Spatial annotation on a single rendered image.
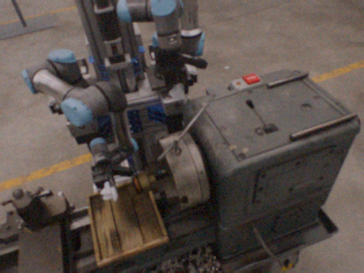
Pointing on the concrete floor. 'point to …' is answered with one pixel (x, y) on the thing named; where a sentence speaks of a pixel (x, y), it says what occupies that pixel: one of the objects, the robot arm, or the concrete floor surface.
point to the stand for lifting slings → (25, 24)
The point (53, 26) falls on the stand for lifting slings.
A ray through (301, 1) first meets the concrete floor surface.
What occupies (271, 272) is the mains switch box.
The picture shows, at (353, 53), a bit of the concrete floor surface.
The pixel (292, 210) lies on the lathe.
